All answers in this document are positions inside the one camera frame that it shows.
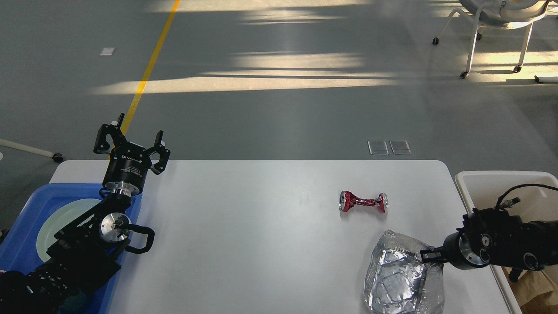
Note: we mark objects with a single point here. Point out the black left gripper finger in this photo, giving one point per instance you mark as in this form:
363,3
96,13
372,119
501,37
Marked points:
159,166
110,139

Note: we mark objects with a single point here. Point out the white chair at left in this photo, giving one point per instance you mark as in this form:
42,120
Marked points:
56,157

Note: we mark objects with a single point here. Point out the brown paper bag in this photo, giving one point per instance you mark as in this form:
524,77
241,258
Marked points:
534,292

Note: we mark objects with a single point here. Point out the pale green plate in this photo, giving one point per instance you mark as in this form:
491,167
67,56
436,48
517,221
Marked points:
59,219

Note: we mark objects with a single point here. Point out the red candy wrapper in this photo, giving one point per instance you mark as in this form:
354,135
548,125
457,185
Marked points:
348,200

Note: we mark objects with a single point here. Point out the white plastic bin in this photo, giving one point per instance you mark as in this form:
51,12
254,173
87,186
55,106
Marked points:
480,189

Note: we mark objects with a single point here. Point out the metal floor socket plates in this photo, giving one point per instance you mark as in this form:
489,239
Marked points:
384,148

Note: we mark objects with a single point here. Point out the blue plastic tray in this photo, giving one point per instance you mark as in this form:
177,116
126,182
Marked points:
18,251

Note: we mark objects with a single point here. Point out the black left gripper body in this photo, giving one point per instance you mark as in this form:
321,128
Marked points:
128,167

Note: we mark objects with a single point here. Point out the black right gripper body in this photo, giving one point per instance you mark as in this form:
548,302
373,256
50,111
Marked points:
457,251

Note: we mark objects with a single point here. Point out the dark green mug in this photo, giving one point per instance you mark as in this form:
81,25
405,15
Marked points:
75,304

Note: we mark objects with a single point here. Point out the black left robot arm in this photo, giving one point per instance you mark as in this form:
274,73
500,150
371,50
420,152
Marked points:
83,257

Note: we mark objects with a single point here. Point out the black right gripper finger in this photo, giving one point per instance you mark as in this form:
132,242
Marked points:
433,255

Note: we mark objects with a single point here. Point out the white chair on casters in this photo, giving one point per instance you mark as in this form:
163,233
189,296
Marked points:
497,14

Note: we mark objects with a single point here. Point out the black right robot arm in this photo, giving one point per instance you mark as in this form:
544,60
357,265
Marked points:
493,237

